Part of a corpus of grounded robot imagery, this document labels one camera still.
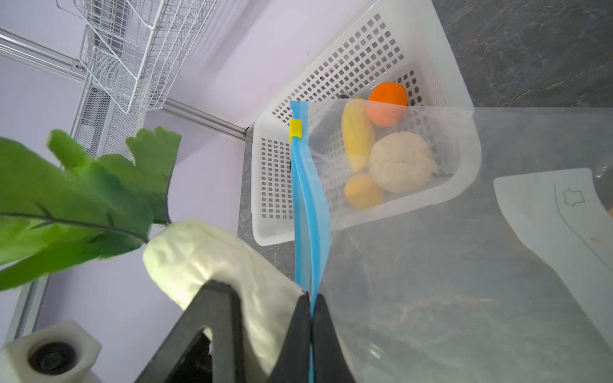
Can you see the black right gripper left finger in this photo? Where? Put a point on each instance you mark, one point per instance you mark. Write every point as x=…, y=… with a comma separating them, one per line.
x=293, y=363

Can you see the orange toy fruit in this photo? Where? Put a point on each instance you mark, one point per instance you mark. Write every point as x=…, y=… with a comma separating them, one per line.
x=387, y=104

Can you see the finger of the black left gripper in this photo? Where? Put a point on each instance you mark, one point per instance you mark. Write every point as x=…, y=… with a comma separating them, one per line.
x=206, y=344

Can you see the white wire wall shelf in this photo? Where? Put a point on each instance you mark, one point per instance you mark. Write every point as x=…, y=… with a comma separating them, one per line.
x=135, y=50

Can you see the clear zip top bag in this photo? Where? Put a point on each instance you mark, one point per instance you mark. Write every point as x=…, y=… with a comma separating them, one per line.
x=511, y=281

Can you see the beige toy garlic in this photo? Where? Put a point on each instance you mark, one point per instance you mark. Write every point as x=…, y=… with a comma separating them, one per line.
x=402, y=162

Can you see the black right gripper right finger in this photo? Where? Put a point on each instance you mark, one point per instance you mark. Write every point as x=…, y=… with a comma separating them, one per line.
x=328, y=361

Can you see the yellow toy lemon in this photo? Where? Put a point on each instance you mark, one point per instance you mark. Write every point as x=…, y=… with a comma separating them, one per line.
x=362, y=192

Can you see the white perforated plastic basket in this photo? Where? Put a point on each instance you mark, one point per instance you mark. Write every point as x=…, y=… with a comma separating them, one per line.
x=391, y=41

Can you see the white mesh wall box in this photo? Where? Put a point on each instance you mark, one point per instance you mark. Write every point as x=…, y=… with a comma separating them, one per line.
x=100, y=126

